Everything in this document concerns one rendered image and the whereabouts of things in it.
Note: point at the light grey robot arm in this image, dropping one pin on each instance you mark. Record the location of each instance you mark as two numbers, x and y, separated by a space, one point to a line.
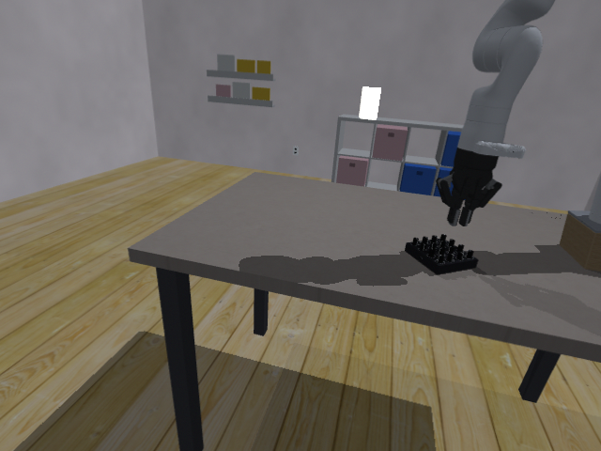
513 52

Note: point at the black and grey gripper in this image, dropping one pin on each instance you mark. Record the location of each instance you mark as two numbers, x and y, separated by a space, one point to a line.
471 173

